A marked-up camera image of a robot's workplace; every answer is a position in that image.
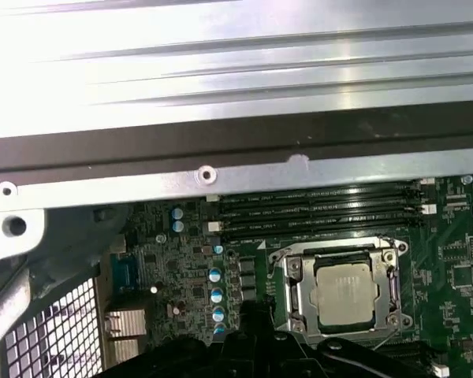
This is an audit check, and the silver CPU chip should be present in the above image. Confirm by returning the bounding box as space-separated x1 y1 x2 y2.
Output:
315 262 382 330

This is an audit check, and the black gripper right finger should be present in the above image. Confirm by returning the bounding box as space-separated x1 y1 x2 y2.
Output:
259 301 438 378

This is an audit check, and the CPU socket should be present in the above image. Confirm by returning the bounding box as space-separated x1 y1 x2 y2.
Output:
267 235 411 351

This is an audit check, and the metal socket cover frame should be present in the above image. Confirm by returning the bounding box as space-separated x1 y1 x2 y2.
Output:
282 243 400 342

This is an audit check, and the finned voltage regulator heatsink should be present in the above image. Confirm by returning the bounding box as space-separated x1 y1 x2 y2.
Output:
102 308 148 377

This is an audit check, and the green motherboard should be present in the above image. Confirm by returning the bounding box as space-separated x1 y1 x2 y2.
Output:
98 172 473 378

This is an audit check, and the metal wire locking lever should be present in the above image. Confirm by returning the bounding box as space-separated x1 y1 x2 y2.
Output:
372 327 400 350
268 235 410 279

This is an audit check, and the black open PC case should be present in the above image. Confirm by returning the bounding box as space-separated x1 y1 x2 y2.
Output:
0 108 473 378

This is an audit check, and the blue rear port connector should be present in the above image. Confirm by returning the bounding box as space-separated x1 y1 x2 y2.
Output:
109 251 143 295

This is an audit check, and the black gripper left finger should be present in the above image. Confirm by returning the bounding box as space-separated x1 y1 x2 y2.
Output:
102 302 260 378

